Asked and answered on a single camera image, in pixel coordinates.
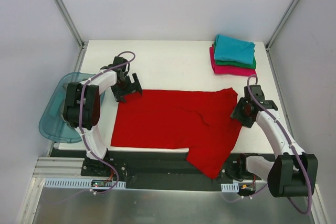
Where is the right white cable duct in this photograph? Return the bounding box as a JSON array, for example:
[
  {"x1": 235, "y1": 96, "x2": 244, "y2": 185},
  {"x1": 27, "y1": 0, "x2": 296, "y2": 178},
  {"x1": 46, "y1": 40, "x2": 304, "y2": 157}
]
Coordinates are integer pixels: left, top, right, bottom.
[{"x1": 220, "y1": 183, "x2": 239, "y2": 193}]

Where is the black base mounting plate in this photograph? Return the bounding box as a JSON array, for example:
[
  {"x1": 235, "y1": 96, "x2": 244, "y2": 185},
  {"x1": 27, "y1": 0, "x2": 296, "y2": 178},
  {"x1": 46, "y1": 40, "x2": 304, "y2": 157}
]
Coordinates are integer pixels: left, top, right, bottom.
[{"x1": 80, "y1": 148, "x2": 267, "y2": 190}]

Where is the green folded t shirt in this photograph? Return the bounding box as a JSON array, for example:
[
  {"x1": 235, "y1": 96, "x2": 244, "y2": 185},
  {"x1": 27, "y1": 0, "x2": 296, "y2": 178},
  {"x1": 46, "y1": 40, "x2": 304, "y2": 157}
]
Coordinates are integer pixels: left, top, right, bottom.
[{"x1": 215, "y1": 57, "x2": 257, "y2": 69}]

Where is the right aluminium frame post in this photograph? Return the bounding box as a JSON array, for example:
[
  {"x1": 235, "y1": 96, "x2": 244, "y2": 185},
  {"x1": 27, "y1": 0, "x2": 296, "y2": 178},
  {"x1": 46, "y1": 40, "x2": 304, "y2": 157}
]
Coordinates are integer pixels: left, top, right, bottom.
[{"x1": 265, "y1": 0, "x2": 301, "y2": 51}]

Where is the red t shirt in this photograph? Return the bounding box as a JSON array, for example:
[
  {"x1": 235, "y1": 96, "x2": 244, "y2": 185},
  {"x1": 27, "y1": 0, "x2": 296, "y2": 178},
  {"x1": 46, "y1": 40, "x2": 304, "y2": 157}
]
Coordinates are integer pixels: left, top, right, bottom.
[{"x1": 111, "y1": 88, "x2": 242, "y2": 179}]

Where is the aluminium frame post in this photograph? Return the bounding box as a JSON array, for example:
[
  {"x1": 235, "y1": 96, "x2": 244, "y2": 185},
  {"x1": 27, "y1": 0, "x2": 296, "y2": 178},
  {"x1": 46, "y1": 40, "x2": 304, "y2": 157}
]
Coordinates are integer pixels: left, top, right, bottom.
[
  {"x1": 265, "y1": 0, "x2": 301, "y2": 51},
  {"x1": 54, "y1": 0, "x2": 85, "y2": 49}
]

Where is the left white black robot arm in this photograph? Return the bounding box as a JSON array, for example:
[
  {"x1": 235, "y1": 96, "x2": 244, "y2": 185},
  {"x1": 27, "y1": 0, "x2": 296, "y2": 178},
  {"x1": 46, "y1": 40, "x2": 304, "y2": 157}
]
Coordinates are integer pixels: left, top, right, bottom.
[{"x1": 62, "y1": 51, "x2": 142, "y2": 176}]

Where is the grey crumpled t shirt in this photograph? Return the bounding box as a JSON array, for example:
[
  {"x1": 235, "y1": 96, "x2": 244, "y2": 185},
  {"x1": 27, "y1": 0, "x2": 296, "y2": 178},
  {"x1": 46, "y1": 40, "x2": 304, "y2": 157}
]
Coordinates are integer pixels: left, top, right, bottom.
[{"x1": 61, "y1": 82, "x2": 76, "y2": 126}]

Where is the pink folded t shirt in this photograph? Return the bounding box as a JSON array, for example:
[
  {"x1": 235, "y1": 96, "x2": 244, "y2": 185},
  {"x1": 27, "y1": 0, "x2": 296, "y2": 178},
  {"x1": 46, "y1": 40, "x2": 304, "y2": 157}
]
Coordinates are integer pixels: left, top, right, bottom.
[{"x1": 209, "y1": 47, "x2": 257, "y2": 77}]

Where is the left white cable duct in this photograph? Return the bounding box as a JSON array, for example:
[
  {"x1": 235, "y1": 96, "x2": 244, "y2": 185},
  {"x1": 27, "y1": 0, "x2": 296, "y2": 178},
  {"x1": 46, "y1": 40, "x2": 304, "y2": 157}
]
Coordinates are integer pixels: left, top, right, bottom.
[{"x1": 44, "y1": 178, "x2": 126, "y2": 190}]

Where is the white cable duct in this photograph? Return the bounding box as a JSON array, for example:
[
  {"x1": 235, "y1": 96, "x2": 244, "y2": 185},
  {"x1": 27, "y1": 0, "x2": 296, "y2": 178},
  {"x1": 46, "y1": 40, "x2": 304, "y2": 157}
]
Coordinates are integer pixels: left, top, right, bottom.
[
  {"x1": 44, "y1": 178, "x2": 126, "y2": 190},
  {"x1": 220, "y1": 183, "x2": 239, "y2": 193}
]

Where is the blue plastic bin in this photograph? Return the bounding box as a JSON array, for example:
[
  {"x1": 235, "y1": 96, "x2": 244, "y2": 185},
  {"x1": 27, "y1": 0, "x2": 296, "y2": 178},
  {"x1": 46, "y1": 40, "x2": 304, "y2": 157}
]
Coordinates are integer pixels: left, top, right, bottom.
[{"x1": 39, "y1": 70, "x2": 115, "y2": 143}]

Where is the left aluminium frame post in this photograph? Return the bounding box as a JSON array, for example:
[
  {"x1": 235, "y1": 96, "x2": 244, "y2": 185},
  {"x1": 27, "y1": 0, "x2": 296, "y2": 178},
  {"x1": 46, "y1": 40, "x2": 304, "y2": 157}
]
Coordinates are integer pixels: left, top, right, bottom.
[{"x1": 54, "y1": 0, "x2": 85, "y2": 49}]

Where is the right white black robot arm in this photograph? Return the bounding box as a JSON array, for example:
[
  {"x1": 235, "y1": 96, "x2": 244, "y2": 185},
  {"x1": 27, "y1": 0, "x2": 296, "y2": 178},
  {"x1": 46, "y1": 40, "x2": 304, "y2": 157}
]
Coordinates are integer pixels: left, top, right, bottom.
[{"x1": 230, "y1": 84, "x2": 318, "y2": 197}]

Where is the teal folded t shirt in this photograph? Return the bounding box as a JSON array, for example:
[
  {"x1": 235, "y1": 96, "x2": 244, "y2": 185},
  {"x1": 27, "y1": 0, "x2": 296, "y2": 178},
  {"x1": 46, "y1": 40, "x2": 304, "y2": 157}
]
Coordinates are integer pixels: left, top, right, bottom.
[{"x1": 214, "y1": 34, "x2": 255, "y2": 65}]

